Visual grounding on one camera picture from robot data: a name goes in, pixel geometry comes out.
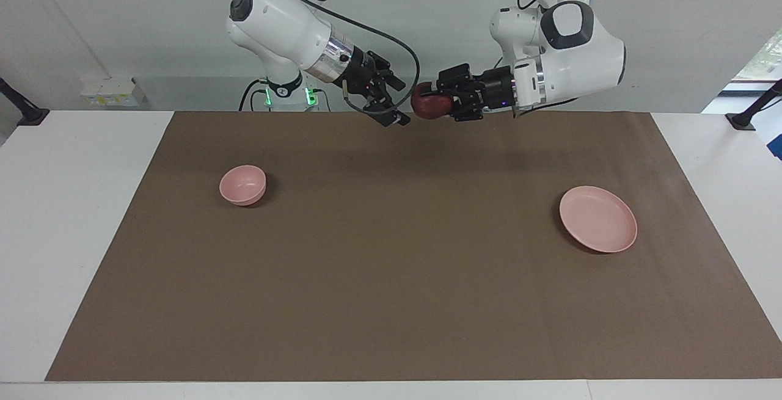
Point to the window with greenery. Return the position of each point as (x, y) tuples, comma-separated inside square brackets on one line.
[(763, 61)]

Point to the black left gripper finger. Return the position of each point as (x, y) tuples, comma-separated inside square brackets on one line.
[(460, 114), (437, 87)]

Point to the pink bowl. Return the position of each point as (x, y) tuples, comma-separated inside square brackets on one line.
[(242, 184)]

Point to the dark red apple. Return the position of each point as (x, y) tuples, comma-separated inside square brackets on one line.
[(431, 105)]

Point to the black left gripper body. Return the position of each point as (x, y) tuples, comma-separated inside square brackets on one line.
[(489, 91)]

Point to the pink plate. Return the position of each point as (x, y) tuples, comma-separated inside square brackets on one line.
[(599, 220)]

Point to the black clamp stand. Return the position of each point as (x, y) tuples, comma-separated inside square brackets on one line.
[(27, 116), (742, 121)]

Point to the blue object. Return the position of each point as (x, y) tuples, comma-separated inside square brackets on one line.
[(777, 146)]

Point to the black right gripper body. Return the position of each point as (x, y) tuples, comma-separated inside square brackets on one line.
[(366, 79)]

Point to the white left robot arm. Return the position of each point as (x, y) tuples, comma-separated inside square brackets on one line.
[(574, 64)]

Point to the brown table mat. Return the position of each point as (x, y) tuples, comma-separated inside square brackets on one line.
[(391, 296)]

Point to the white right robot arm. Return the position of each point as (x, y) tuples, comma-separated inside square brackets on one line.
[(281, 21)]

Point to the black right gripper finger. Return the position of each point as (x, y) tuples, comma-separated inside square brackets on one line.
[(394, 81), (391, 116)]

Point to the white power strip box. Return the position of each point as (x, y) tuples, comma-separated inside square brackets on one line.
[(110, 91)]

